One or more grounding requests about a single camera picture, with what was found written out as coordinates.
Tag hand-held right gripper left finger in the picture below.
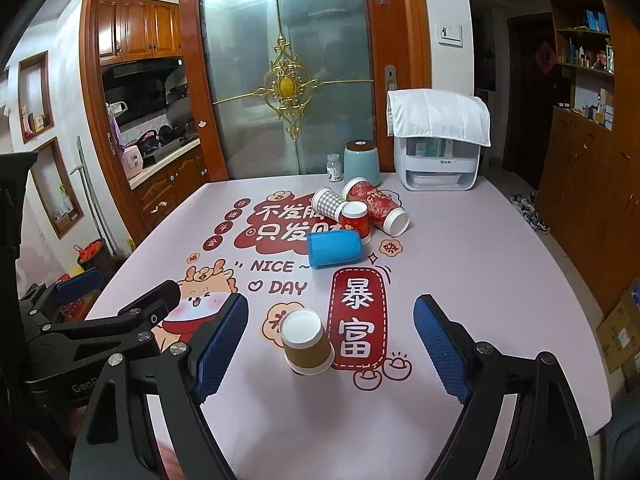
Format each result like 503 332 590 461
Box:
75 292 251 480

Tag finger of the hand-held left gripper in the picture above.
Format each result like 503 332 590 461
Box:
20 267 105 321
44 281 181 361

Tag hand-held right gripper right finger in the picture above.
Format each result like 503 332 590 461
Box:
412 294 596 480

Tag brown sleeved paper cup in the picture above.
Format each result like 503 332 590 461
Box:
278 309 335 376

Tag blue cup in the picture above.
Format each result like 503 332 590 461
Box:
306 229 362 271

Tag small red paper cup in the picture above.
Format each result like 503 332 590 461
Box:
340 201 372 246

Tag tall red patterned paper cup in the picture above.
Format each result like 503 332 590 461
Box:
341 176 411 237

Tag grey checkered paper cup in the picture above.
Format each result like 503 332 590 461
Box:
312 187 351 221

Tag dark basket with red contents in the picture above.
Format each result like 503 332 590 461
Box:
75 240 117 281

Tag pink printed tablecloth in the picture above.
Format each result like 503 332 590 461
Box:
82 172 613 480

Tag wooden kitchen base cabinet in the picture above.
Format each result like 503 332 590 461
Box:
131 145 211 241

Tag pink rice cooker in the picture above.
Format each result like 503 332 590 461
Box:
121 144 146 181

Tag pile of shoes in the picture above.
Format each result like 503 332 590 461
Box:
510 192 551 233

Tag white countertop appliance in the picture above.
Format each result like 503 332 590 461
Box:
394 135 483 192

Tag cardboard box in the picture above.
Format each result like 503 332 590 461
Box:
595 280 640 396

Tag teal canister with brown lid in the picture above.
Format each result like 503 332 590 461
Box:
343 139 383 187

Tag wooden shelf cabinet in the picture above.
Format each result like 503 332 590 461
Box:
537 0 640 316

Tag black range hood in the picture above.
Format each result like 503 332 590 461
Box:
112 58 183 79

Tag white quilted cloth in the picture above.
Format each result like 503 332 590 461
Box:
386 88 492 148

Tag dark entrance door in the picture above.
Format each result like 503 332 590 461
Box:
502 15 558 188

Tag frosted glass sliding door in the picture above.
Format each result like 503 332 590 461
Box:
195 0 381 181

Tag red door decoration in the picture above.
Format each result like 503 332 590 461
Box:
536 45 556 76

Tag mop with grey handle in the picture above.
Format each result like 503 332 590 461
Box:
75 136 126 256

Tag wooden framed wall niche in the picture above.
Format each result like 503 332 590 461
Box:
31 137 85 238
17 51 55 143

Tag wooden kitchen wall cabinets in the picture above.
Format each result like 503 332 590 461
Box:
97 0 183 63

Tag wooden door frame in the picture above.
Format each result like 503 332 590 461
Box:
79 0 433 246

